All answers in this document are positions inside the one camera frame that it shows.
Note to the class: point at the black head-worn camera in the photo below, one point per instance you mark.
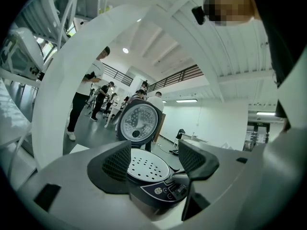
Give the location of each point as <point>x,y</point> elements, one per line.
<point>199,15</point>

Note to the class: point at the white perforated steamer tray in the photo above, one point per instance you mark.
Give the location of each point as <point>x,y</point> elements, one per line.
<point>148,165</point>

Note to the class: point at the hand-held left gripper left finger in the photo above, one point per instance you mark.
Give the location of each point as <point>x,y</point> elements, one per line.
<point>112,174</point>

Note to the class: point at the brown wooden panel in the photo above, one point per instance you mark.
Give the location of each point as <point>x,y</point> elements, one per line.
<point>160,126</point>

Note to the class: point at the black rice cooker lid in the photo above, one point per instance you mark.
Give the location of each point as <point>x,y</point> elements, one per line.
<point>140,124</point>

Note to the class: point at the dark balcony railing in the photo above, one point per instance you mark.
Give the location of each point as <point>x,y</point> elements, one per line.
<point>175,77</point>

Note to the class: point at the dark glass door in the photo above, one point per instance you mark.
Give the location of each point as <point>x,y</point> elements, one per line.
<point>256,135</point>

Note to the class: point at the black rice cooker body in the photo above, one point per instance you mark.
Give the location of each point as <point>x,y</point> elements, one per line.
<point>156,199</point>

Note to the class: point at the person's head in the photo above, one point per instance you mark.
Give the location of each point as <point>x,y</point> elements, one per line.
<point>230,6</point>

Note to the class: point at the round ceiling light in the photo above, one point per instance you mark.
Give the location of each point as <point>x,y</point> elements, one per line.
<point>125,50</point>

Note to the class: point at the long tube light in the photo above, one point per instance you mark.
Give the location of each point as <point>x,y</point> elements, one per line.
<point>265,113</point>
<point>186,100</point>

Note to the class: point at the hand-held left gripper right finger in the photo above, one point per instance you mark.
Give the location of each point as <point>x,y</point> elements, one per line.
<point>196,163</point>

